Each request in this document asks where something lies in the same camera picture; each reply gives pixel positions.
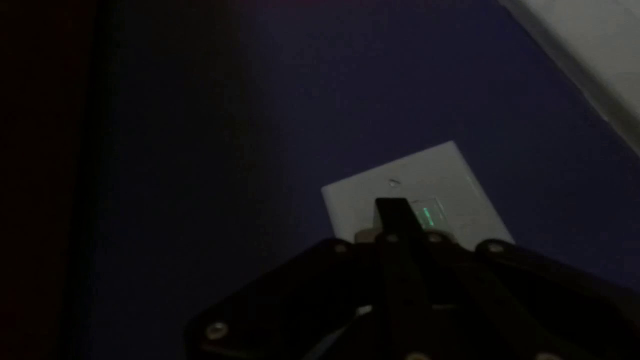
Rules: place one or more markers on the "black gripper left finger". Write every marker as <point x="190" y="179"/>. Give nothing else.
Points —
<point x="393" y="220"/>

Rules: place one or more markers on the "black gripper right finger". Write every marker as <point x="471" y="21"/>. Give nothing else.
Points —
<point x="453" y="281"/>

